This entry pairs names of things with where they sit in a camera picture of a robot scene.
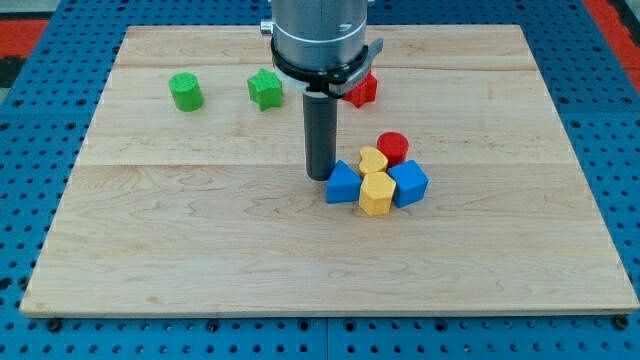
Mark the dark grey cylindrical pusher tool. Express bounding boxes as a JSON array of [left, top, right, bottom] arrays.
[[303, 95, 337, 181]]

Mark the blue triangle block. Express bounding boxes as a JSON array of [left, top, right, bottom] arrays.
[[326, 160, 362, 204]]

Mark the yellow heart block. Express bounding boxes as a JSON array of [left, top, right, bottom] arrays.
[[358, 146, 388, 178]]

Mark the green cylinder block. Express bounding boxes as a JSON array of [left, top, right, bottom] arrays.
[[168, 72, 204, 112]]

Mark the red cylinder block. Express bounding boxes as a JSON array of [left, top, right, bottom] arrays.
[[376, 132, 409, 167]]

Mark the yellow pentagon block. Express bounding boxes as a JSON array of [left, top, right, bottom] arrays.
[[358, 172, 396, 216]]

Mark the red star block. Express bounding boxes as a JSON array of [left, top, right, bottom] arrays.
[[343, 72, 378, 108]]

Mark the blue cube block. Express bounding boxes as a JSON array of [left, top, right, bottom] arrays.
[[388, 160, 429, 208]]

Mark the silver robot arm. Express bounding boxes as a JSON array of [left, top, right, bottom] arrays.
[[260, 0, 369, 71]]

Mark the light wooden board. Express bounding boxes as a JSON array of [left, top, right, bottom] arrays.
[[20, 25, 639, 318]]

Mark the green star block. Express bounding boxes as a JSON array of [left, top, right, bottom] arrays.
[[247, 69, 283, 111]]

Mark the black mounting clamp ring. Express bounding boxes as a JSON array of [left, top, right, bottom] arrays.
[[270, 37, 385, 100]]

